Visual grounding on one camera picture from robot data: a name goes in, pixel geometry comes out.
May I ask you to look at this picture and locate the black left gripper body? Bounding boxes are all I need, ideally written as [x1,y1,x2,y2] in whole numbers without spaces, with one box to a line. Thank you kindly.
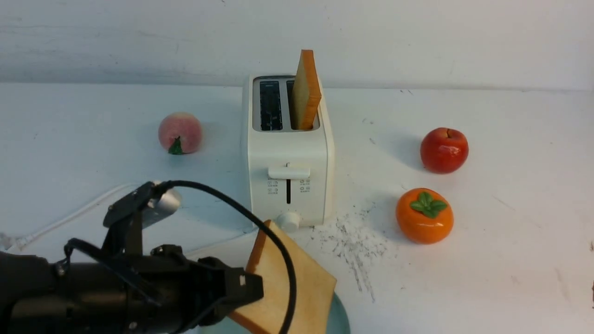
[122,245,265,334]

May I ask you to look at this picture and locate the toast slice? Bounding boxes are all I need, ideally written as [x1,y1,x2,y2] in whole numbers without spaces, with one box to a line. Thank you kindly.
[291,49,322,130]
[229,220,336,334]

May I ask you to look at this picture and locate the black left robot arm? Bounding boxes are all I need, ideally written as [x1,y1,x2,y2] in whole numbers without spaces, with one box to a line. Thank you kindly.
[1,245,264,334]

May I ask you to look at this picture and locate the pink fake peach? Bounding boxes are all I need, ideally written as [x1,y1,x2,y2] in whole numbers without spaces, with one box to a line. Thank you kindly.
[158,112,203,155]

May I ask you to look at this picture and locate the white two-slot toaster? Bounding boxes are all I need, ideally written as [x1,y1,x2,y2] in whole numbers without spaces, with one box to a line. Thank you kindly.
[240,75,336,232]

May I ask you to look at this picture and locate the light green round plate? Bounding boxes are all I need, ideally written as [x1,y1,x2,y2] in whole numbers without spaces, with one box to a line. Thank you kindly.
[197,293,351,334]

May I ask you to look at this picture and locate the orange fake persimmon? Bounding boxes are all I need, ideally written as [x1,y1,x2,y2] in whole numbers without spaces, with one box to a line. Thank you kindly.
[395,188,454,244]

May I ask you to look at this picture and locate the red fake apple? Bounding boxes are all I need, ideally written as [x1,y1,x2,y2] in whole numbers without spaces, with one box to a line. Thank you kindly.
[420,128,469,174]

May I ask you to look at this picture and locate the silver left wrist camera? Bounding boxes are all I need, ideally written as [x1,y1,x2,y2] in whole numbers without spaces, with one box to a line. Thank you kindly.
[103,180,182,229]

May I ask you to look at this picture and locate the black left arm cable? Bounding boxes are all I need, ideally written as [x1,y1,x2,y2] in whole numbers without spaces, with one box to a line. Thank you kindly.
[56,180,297,334]

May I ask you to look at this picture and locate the white toaster power cord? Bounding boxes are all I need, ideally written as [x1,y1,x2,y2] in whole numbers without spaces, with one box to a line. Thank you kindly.
[0,182,260,258]

